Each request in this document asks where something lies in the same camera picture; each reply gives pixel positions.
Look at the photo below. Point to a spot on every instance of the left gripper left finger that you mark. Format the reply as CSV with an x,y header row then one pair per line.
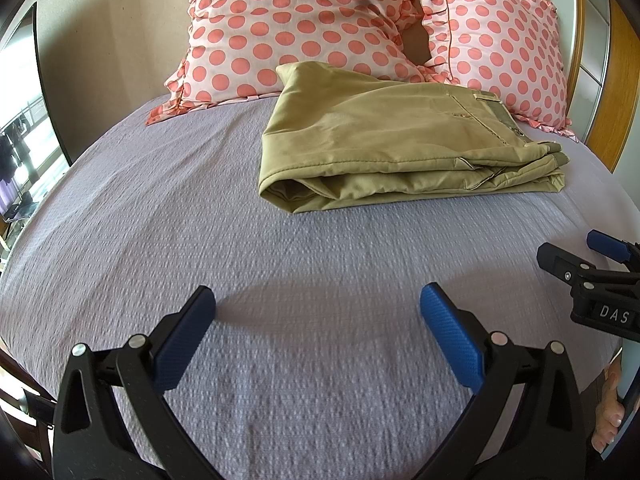
x,y
91,440

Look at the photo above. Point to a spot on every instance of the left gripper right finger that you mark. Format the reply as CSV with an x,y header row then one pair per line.
x,y
524,418

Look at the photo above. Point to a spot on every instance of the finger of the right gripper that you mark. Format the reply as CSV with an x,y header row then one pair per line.
x,y
620,251
565,266

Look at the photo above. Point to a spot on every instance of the khaki tan pants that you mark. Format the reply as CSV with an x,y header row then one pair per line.
x,y
338,139

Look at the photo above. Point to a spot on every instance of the operator bare foot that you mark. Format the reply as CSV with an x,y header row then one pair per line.
x,y
609,412

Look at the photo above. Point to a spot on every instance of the wooden framed door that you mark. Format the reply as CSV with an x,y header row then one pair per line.
x,y
601,49

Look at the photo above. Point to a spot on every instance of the lavender bed sheet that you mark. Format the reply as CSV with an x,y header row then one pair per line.
x,y
318,365

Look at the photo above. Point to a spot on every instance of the right polka dot pillow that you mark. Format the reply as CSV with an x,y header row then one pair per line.
x,y
510,48

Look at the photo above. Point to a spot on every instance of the polka dot pillow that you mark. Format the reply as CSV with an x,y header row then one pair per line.
x,y
236,46
510,48

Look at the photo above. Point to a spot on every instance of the dark framed window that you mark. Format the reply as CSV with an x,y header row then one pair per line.
x,y
33,157

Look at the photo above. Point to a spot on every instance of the left polka dot pillow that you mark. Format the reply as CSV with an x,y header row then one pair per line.
x,y
236,46

